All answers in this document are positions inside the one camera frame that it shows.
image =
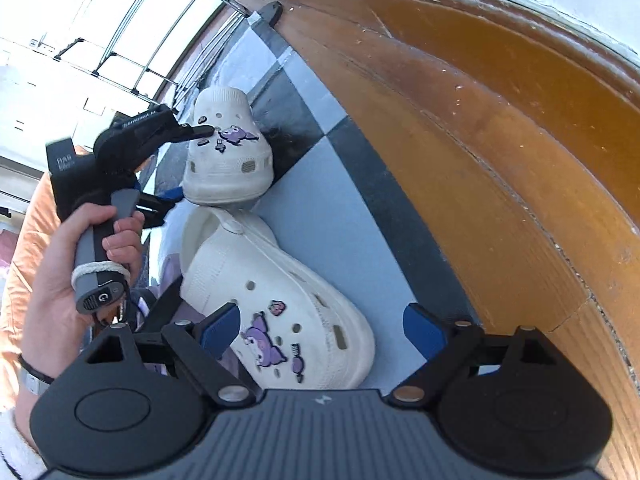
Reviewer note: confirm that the white clog with purple charms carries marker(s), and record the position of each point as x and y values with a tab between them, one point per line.
296	331

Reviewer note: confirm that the orange and grey bedding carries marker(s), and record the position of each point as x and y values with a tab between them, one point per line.
40	223

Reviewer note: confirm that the black wristband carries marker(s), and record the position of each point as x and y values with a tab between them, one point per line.
33	372

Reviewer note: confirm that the person's left hand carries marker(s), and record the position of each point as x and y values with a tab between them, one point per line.
54	329

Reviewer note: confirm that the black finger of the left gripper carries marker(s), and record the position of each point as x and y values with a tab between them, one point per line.
186	133
155	208

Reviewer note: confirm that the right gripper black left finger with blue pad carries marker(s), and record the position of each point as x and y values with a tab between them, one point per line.
174	366

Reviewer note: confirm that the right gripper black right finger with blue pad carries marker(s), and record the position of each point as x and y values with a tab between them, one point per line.
465	366

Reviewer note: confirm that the metal drying rack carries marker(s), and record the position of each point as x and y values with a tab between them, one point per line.
105	54

